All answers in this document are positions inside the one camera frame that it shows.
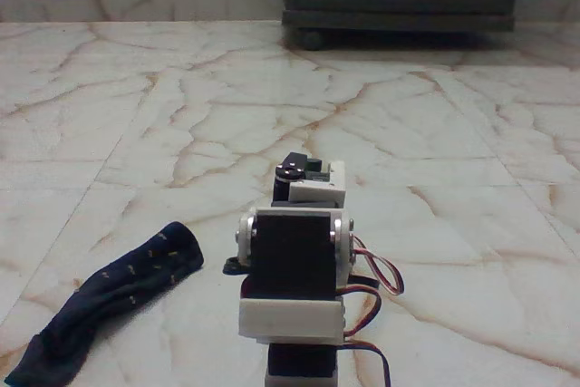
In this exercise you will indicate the dark blue patterned sock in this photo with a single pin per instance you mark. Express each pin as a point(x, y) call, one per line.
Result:
point(122, 278)

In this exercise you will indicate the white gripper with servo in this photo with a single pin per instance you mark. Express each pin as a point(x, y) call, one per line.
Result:
point(317, 188)

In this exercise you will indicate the black caster wheel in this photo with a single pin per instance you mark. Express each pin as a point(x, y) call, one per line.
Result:
point(312, 40)

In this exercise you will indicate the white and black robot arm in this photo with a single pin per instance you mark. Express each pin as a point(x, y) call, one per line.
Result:
point(290, 246)

